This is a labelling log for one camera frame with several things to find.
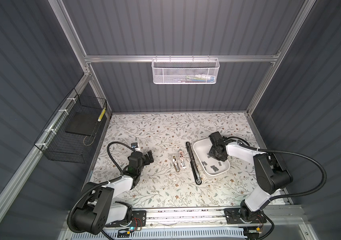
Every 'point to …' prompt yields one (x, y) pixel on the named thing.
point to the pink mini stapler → (182, 159)
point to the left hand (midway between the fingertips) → (144, 152)
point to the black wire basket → (70, 136)
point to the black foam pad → (84, 123)
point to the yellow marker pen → (101, 115)
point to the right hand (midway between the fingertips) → (215, 155)
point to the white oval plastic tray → (211, 166)
